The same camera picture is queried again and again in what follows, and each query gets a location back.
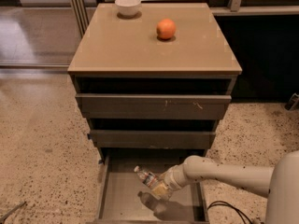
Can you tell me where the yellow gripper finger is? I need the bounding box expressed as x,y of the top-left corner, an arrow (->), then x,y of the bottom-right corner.
151,181 -> 172,201

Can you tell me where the clear plastic water bottle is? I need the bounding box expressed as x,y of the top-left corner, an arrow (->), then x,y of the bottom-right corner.
134,166 -> 163,190

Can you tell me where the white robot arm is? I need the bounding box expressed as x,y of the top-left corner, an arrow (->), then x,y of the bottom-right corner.
152,151 -> 299,224

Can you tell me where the open bottom grey drawer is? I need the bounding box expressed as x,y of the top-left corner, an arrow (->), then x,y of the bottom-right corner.
93,154 -> 209,224

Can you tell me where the middle grey drawer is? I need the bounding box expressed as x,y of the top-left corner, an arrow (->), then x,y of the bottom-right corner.
89,130 -> 216,149

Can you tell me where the top grey drawer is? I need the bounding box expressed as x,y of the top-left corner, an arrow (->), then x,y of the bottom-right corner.
76,93 -> 231,120

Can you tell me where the grey drawer cabinet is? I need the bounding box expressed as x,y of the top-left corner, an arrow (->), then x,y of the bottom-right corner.
68,3 -> 242,161

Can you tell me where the grey metal rod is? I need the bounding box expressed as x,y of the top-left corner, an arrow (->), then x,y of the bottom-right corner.
0,202 -> 27,224

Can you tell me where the orange fruit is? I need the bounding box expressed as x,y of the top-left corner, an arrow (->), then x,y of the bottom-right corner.
156,19 -> 176,40

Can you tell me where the white ceramic bowl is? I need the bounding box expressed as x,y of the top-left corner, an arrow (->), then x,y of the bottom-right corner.
115,0 -> 141,17

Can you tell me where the black cable on floor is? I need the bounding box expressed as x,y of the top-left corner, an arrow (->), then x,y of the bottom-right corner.
206,200 -> 254,224

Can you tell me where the dark object at wall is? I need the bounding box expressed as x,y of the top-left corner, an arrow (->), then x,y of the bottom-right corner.
285,93 -> 299,110

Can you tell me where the metal window frame rail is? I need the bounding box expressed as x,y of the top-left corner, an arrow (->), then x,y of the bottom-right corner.
70,0 -> 89,37

